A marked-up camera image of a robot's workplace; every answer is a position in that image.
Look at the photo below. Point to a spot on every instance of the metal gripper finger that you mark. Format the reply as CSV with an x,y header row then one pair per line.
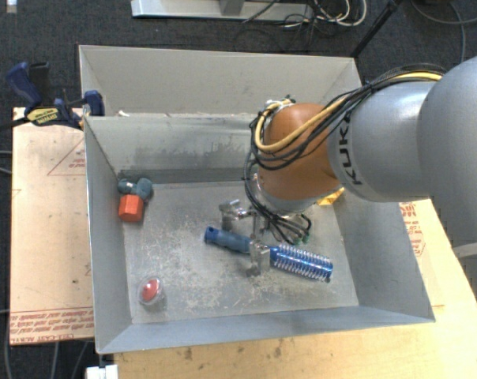
x,y
258,257
227,219

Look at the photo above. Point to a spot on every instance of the blue hair brush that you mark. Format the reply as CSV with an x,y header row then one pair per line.
x,y
301,263

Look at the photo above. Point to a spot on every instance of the grey metal bin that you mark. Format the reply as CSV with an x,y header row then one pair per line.
x,y
207,282

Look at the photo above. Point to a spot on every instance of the yellow shiny packet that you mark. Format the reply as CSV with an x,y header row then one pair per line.
x,y
330,198

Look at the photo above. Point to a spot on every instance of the dark teal toy dumbbell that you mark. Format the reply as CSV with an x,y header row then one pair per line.
x,y
143,188

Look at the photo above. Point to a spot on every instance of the orange hexagonal block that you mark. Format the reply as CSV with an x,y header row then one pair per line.
x,y
130,209

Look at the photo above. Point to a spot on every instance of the red button in clear dome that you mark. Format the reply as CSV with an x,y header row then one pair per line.
x,y
149,290

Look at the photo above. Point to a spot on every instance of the brown cardboard board red print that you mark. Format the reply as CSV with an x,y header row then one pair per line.
x,y
49,231

